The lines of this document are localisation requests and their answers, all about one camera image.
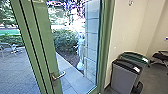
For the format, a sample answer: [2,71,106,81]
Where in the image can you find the green framed glass door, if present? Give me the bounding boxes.
[31,0,108,94]

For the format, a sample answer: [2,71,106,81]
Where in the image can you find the black swivel chair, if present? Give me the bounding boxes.
[151,49,168,70]

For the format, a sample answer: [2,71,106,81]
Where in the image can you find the metal lever door handle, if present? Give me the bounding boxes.
[49,70,67,88]

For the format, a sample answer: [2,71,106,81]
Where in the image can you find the white garden statue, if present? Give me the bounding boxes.
[75,31,87,73]

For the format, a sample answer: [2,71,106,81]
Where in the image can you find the black trash bin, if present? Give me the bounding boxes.
[120,50,151,94]

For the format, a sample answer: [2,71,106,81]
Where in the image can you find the white wall switch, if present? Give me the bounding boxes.
[128,0,134,6]

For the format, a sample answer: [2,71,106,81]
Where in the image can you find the green hedge bush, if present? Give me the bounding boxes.
[51,29,80,55]

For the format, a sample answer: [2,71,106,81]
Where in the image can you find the grey block column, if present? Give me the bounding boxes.
[83,0,101,86]

